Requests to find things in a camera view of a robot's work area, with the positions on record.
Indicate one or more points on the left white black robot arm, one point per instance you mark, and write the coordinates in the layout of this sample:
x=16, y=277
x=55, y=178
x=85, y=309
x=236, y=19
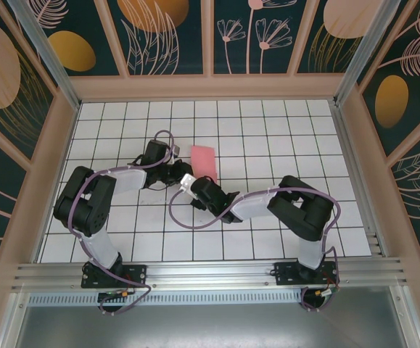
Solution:
x=101, y=250

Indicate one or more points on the white grid mat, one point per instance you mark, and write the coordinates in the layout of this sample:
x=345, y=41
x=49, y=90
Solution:
x=286, y=127

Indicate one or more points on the grey metal panel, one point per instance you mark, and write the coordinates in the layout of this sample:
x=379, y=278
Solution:
x=209, y=326

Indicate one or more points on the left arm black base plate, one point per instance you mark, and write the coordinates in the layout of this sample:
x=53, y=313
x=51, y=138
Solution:
x=137, y=273

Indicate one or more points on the long aluminium base rail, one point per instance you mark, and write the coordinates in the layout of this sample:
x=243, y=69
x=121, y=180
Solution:
x=209, y=273

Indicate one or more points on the aluminium side rail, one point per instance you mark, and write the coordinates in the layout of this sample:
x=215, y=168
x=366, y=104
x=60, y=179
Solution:
x=347, y=145

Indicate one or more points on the yellow power connector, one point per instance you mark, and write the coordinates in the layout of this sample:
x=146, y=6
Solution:
x=123, y=293
x=320, y=292

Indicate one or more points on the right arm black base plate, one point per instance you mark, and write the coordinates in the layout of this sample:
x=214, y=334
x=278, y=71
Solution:
x=286, y=273

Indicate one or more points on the pink paper sheet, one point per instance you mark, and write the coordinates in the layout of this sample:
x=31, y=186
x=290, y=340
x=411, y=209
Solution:
x=204, y=163

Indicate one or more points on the aluminium corner post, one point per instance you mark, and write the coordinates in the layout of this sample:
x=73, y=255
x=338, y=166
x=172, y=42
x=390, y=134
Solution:
x=358, y=54
x=46, y=54

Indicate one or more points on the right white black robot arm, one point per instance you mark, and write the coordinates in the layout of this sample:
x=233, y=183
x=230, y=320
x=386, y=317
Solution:
x=309, y=250

